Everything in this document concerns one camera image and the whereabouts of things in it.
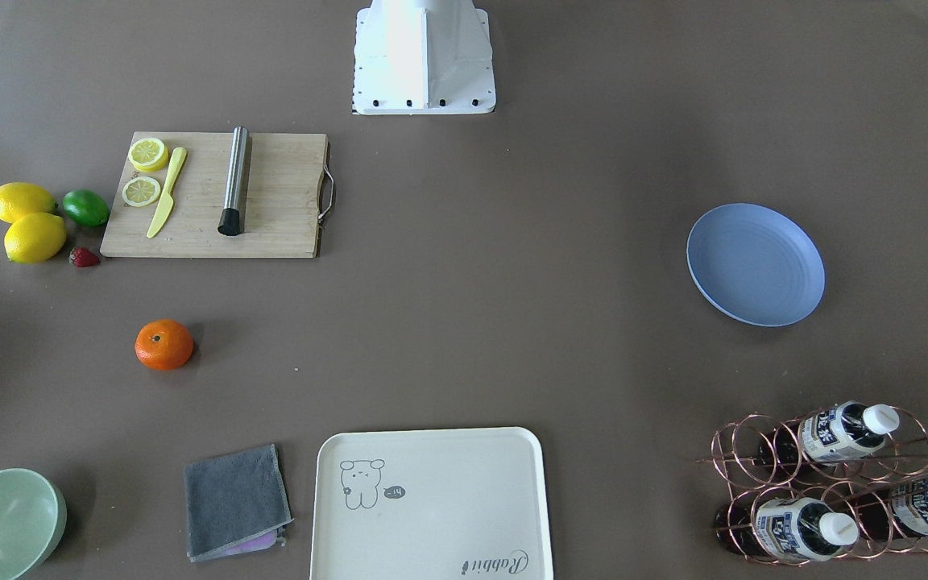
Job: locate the blue plate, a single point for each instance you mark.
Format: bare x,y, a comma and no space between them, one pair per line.
755,265

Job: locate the orange fruit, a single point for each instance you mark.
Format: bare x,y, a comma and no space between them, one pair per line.
164,345

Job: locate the wooden cutting board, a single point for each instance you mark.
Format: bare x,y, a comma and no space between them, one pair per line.
282,201

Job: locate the cream tray with bear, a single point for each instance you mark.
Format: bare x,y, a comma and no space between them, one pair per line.
432,504

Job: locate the steel cylinder with black tip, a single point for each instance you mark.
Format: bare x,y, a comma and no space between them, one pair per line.
234,205

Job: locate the yellow plastic knife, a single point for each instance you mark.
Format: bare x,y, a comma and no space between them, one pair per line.
166,201

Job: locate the grey folded cloth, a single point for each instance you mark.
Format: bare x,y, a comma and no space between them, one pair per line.
236,504

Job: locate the lower lemon slice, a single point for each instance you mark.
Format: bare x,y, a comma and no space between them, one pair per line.
141,191

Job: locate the lemon slice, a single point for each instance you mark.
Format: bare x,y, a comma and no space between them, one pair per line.
141,191
149,154

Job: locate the upper lemon slice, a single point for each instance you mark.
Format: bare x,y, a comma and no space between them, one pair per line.
149,154

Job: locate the red strawberry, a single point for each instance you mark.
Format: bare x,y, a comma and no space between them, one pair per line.
82,257

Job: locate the green lime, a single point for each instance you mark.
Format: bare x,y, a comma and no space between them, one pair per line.
86,208

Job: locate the lower bottle in rack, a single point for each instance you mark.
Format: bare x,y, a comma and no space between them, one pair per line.
787,531
898,512

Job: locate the bottle in rack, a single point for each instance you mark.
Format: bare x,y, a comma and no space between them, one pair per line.
898,512
787,531
847,431

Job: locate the upper bottle in rack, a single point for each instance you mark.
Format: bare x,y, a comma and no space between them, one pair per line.
847,431

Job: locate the lower yellow lemon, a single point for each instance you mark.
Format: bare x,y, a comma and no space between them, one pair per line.
35,237

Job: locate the yellow lemon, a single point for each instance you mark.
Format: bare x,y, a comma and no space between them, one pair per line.
35,237
19,198

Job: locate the upper yellow lemon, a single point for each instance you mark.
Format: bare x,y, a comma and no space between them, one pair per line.
19,198

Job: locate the green bowl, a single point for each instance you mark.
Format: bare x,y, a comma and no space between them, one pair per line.
33,516

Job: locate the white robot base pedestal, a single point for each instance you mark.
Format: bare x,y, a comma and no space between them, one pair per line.
423,58

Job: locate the copper wire bottle rack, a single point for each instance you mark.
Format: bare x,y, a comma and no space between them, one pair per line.
846,481

